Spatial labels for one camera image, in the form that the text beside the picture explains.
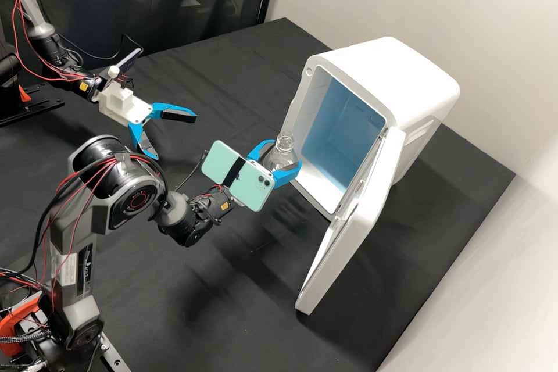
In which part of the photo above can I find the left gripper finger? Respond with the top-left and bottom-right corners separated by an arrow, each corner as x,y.
266,162 -> 303,192

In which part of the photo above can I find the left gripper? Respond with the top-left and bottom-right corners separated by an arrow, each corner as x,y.
96,90 -> 278,163

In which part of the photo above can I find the clear flask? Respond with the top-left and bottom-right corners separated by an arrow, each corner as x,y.
263,133 -> 302,176

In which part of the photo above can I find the incubator door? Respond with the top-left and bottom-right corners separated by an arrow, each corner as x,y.
294,125 -> 407,316

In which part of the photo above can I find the white incubator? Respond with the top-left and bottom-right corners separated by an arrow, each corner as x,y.
289,35 -> 462,216

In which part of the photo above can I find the right wrist camera phone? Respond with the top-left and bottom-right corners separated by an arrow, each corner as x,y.
201,140 -> 277,213

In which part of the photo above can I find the wrist camera phone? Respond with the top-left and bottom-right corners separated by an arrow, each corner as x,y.
201,140 -> 277,213
104,45 -> 144,101

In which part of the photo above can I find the black cable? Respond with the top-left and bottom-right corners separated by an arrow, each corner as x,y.
173,151 -> 210,195
55,33 -> 128,62

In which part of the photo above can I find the left wrist camera phone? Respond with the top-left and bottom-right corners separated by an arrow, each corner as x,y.
104,45 -> 144,101

